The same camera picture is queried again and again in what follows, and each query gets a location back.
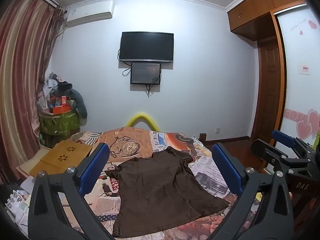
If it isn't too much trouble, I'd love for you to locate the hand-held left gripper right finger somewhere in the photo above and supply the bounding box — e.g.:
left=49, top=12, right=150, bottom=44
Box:
left=210, top=142, right=294, bottom=240

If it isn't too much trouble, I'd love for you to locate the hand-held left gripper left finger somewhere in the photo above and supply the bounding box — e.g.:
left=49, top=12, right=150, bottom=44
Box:
left=28, top=142, right=115, bottom=240

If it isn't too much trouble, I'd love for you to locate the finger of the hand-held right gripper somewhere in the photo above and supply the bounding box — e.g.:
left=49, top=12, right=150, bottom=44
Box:
left=251, top=139, right=294, bottom=172
left=272, top=129, right=304, bottom=153

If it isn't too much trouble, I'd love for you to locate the brown t-shirt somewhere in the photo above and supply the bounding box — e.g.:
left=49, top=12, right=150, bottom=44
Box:
left=105, top=146, right=230, bottom=238

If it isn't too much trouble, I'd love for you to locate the pile of clothes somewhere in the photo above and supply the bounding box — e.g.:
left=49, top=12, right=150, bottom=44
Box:
left=37, top=72, right=74, bottom=110

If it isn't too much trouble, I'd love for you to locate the wooden lap desk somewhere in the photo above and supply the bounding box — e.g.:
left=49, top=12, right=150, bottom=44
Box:
left=29, top=140, right=93, bottom=178

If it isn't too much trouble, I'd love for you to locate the bed with patterned sheet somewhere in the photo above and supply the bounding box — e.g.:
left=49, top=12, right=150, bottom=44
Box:
left=57, top=126, right=263, bottom=240

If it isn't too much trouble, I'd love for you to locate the white heart-print sliding door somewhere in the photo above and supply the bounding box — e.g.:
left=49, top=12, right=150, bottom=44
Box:
left=275, top=4, right=320, bottom=148

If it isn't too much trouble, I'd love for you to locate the brown wooden door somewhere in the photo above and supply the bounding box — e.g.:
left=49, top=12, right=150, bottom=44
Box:
left=255, top=37, right=282, bottom=142

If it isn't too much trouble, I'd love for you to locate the green patterned storage box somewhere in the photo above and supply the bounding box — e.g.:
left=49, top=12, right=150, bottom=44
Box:
left=39, top=110, right=80, bottom=136

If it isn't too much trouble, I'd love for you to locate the grey plush toy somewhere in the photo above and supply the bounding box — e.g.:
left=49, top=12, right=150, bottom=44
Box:
left=56, top=81, right=88, bottom=118

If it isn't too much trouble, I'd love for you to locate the yellow foam arch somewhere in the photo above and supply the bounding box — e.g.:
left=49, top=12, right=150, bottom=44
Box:
left=126, top=113, right=159, bottom=132

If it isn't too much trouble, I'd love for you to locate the orange box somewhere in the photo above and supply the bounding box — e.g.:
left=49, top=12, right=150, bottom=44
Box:
left=49, top=105, right=72, bottom=114

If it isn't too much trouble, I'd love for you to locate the pile of papers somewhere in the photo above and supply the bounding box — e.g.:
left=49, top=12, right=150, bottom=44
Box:
left=5, top=175, right=38, bottom=230

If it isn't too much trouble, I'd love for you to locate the small black monitor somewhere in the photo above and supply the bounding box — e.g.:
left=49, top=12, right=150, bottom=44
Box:
left=130, top=62, right=161, bottom=85

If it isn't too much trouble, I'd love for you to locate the striped red curtain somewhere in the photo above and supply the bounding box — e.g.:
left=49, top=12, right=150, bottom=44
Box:
left=0, top=0, right=67, bottom=183

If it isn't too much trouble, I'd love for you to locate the wooden overhead cabinet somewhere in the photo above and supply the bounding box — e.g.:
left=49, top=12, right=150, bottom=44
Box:
left=227, top=0, right=308, bottom=42

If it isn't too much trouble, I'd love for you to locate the white air conditioner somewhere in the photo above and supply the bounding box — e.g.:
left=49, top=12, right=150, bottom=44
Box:
left=64, top=0, right=115, bottom=27

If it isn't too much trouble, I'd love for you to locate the black wall television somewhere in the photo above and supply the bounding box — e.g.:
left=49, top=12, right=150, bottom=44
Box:
left=119, top=32, right=174, bottom=63

